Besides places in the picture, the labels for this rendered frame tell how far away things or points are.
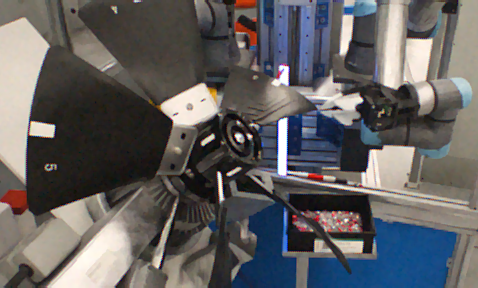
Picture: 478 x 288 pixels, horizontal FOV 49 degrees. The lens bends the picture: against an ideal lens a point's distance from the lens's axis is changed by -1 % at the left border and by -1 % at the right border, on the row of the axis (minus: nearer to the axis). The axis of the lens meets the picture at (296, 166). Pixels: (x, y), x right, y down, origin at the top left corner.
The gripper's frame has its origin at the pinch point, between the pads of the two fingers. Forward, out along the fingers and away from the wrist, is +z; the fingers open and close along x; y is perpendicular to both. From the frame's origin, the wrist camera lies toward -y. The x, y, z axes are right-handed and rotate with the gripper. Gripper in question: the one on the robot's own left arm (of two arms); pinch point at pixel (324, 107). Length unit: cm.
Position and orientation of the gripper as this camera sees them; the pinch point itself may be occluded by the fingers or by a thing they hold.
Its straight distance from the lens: 114.7
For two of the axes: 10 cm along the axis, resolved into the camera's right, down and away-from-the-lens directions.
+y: 3.6, 5.9, -7.3
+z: -9.3, 1.7, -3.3
